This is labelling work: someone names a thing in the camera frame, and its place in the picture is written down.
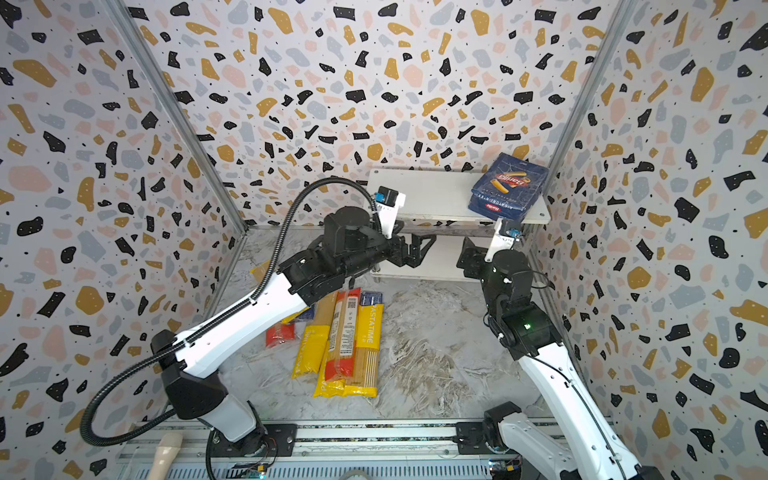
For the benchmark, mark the beige wooden handle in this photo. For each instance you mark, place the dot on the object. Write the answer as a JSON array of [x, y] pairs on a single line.
[[165, 454]]

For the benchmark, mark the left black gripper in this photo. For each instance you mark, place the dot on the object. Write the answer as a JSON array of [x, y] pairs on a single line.
[[415, 255]]

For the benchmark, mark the yellow spaghetti bag left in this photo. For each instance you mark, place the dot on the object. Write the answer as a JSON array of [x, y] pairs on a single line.
[[313, 345]]

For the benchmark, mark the yellow pasta bag with barcode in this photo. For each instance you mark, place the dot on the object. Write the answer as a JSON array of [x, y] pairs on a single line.
[[259, 272]]

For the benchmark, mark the blue spaghetti box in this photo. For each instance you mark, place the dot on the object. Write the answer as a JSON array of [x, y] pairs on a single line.
[[371, 298]]

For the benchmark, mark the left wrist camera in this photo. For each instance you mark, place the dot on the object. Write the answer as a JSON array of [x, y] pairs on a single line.
[[388, 202]]

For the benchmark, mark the small red pasta bag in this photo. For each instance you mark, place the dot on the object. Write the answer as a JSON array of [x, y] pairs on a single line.
[[279, 333]]

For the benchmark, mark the yellow Pastatime spaghetti bag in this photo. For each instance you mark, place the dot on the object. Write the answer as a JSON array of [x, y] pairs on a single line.
[[367, 349]]

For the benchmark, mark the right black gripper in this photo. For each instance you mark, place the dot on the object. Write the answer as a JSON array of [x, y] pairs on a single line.
[[474, 264]]

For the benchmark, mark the yellow bag under red bag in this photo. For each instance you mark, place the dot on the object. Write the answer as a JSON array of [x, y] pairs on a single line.
[[328, 388]]

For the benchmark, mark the red clear spaghetti bag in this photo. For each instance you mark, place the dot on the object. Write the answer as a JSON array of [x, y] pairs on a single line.
[[341, 346]]

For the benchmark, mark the blue Barilla pasta box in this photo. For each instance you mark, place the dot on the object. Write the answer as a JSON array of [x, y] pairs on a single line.
[[508, 189]]

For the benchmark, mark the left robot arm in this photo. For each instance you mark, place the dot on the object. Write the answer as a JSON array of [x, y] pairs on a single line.
[[189, 368]]

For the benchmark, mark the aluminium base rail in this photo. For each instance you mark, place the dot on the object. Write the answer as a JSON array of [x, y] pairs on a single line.
[[366, 449]]

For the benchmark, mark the white two-tier metal shelf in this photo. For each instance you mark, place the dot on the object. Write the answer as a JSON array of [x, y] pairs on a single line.
[[436, 201]]

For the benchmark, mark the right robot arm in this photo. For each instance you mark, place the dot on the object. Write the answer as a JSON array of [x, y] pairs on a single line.
[[593, 449]]

